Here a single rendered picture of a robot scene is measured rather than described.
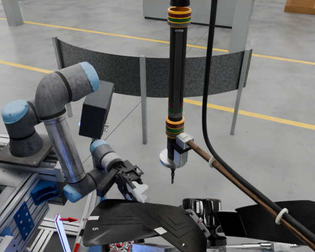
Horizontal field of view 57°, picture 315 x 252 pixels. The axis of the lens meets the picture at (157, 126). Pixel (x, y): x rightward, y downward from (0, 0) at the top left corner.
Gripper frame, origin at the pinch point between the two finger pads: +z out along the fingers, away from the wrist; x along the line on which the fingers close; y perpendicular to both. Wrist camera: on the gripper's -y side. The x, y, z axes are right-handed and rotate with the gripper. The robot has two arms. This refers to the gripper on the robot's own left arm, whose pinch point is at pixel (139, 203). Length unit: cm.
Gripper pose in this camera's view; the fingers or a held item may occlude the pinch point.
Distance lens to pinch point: 98.1
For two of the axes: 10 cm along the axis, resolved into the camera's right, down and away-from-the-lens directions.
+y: 8.1, -2.5, 5.3
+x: -0.9, 8.5, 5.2
